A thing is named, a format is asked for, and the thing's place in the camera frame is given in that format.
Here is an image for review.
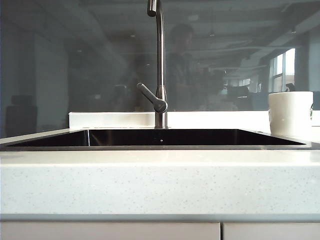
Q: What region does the steel faucet lever handle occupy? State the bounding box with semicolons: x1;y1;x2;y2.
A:
136;82;169;114

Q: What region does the white Starbucks ceramic mug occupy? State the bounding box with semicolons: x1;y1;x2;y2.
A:
267;90;315;138

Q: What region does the black undermount sink basin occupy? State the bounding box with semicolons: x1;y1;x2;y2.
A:
1;127;313;151

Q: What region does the tall stainless steel faucet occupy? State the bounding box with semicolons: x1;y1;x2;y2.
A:
146;0;169;129

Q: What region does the wide white cabinet door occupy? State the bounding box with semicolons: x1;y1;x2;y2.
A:
0;221;222;240

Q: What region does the narrow white cabinet door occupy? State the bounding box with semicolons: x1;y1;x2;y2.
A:
222;222;320;240

